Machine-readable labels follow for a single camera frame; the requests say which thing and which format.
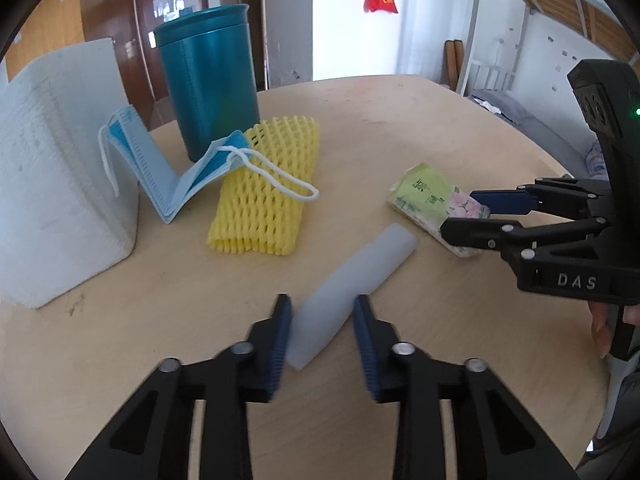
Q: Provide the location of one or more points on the yellow foam fruit net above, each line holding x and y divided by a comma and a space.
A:
261, 201

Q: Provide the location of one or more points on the metal bunk bed frame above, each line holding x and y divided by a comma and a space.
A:
591, 19

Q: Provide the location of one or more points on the white foam tube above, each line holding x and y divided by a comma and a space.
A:
326, 310

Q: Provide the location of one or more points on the grey mattress bedding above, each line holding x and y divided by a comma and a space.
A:
576, 148

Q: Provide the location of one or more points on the dark brown entrance door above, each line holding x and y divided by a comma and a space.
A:
151, 14

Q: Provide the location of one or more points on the person's right hand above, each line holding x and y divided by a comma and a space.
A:
601, 332

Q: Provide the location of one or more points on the blue surgical face mask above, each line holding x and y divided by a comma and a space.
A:
168, 191

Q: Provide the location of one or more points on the wooden wardrobe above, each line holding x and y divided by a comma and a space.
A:
56, 24

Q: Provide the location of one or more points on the brown side door frame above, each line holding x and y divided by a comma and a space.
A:
255, 18

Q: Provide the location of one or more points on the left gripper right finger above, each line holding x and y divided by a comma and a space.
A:
494, 434

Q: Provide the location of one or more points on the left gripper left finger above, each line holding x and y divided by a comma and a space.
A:
149, 436

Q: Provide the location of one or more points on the white foam box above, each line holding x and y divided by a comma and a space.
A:
62, 222

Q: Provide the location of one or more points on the teal metal canister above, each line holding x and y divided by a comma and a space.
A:
209, 72

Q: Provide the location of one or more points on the green tissue packet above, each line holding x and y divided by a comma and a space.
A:
428, 199

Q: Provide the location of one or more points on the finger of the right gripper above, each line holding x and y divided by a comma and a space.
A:
484, 234
518, 201

